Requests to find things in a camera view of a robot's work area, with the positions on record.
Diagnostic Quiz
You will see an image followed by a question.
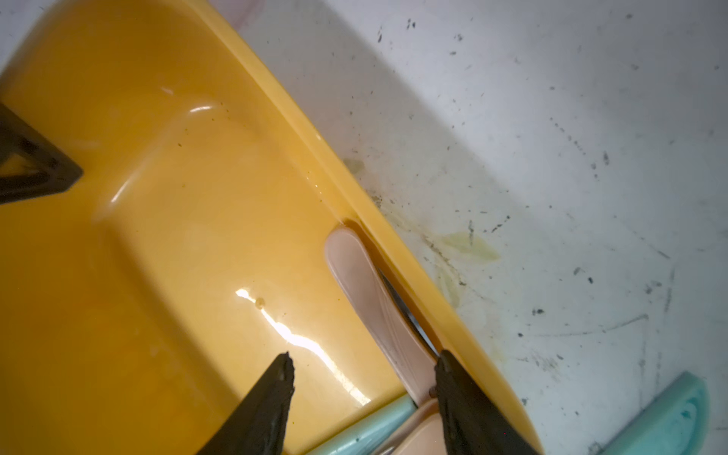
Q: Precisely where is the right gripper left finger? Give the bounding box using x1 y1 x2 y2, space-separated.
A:
198 353 295 455

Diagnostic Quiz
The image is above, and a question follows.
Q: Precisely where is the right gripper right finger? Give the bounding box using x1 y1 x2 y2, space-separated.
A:
434 350 537 455

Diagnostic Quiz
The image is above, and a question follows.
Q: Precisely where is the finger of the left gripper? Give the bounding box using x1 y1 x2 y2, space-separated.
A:
1 104 83 204

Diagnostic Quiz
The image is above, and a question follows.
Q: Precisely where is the pale pink folding knife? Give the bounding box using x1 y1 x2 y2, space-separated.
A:
324 227 447 454

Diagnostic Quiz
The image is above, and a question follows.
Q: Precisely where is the teal fruit knife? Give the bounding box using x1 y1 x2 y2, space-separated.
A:
309 395 417 455

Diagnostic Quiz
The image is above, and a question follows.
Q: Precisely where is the yellow plastic storage box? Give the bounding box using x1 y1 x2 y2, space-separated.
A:
1 1 542 454

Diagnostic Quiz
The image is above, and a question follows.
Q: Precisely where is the long teal knife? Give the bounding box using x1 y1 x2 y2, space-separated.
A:
601 372 710 455

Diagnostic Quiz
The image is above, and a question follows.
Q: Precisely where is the floral pink table mat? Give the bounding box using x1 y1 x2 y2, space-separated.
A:
1 1 727 454

